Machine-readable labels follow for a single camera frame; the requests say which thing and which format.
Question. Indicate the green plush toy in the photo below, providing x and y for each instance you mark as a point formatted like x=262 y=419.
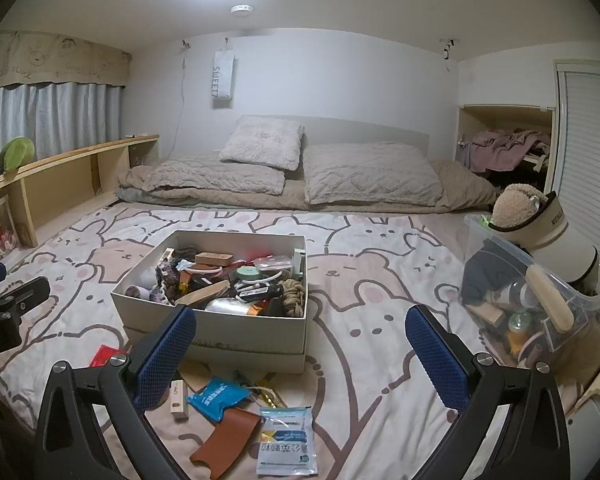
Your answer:
x=17 y=152

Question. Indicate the dark green plastic piece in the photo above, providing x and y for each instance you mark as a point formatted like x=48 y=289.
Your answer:
x=243 y=378

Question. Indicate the pink clothes pile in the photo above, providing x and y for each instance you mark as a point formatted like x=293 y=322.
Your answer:
x=500 y=150

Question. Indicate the beige quilted pillow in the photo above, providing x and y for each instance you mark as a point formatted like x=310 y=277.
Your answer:
x=370 y=175
x=215 y=177

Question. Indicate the long pale match box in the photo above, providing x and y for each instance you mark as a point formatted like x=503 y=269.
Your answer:
x=179 y=400

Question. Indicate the brown carved block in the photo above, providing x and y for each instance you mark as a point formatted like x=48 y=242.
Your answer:
x=213 y=259

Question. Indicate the clear plastic case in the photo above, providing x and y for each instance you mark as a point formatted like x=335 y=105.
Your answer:
x=275 y=262

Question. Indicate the grey curtain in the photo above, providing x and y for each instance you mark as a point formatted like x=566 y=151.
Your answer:
x=55 y=115

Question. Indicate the black bottle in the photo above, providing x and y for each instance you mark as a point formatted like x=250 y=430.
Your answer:
x=260 y=291

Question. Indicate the hanging white bag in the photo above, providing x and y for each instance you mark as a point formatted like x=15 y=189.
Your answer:
x=223 y=80

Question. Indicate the dark wavy pads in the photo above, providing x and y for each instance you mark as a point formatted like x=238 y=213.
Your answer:
x=182 y=253

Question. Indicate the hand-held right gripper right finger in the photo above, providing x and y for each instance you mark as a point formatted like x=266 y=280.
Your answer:
x=435 y=360

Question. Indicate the white shoe box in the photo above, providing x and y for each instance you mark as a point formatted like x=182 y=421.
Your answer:
x=145 y=317

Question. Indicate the green tape roll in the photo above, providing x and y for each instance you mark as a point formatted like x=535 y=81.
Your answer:
x=250 y=273

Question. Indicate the small white device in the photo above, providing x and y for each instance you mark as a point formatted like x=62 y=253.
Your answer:
x=300 y=260

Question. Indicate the blue foil packet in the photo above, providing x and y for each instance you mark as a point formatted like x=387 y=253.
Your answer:
x=215 y=397

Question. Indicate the white shutter door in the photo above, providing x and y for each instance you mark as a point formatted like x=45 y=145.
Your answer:
x=587 y=150

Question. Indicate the printed blanket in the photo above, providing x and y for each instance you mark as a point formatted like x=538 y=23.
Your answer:
x=370 y=410

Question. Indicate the wooden leaf-shaped dish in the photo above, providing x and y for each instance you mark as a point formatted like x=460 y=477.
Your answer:
x=205 y=292

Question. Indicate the wooden shelf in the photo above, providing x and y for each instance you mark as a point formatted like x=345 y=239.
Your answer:
x=55 y=190

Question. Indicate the wooden brush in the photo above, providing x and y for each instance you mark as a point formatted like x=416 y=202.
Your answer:
x=550 y=300

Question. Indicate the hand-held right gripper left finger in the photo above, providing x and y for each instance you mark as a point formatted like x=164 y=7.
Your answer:
x=165 y=357

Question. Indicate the smoke detector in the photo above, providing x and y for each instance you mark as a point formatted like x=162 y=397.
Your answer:
x=242 y=9

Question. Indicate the red foil packet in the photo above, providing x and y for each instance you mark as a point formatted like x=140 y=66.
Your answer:
x=250 y=262

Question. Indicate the clear plastic bin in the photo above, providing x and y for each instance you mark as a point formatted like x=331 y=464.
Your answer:
x=580 y=320

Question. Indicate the gold foil bar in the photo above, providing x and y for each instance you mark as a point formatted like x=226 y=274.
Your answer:
x=267 y=397

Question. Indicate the white shoe box lid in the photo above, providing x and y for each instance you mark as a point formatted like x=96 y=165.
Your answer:
x=240 y=355

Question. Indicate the colourful knit cloth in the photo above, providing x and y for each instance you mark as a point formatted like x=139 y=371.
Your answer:
x=164 y=280

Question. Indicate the tan wooden board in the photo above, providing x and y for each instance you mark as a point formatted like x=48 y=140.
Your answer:
x=200 y=375

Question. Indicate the beige printed valance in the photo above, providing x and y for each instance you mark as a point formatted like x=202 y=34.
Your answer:
x=55 y=60

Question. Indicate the white sachet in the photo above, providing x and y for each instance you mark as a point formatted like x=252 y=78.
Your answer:
x=286 y=442

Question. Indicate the fluffy pillow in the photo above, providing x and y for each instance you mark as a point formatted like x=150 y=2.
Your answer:
x=262 y=142

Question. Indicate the brown leather piece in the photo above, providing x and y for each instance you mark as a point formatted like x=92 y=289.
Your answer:
x=225 y=437

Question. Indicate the dark cloth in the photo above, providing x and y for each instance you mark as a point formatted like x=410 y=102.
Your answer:
x=490 y=275

